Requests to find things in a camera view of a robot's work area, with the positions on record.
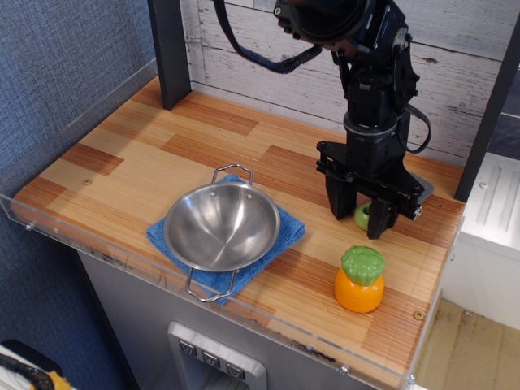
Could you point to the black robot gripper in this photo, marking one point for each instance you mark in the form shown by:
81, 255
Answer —
359, 161

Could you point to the green handled grey spatula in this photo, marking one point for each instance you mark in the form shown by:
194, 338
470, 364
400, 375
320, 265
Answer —
361, 215

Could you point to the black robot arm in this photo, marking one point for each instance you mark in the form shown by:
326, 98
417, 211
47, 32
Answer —
370, 44

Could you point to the silver metal pan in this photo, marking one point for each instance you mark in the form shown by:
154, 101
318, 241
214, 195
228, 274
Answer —
222, 226

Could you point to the orange toy carrot green top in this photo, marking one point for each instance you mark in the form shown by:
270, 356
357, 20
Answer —
359, 283

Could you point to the white ridged side counter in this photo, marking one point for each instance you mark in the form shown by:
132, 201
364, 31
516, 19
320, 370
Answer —
482, 272

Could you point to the silver dispenser button panel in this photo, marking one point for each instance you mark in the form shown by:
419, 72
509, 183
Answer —
205, 363

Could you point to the yellow object bottom left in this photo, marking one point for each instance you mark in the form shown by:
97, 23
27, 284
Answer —
59, 382

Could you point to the clear acrylic guard rail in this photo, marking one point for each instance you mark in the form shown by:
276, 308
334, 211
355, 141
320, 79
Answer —
101, 195

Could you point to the dark grey right post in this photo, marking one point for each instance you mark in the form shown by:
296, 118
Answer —
490, 118

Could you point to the dark grey post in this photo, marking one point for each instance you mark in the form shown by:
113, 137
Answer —
170, 51
490, 118

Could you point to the dark grey left post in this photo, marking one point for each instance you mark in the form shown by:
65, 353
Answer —
170, 51

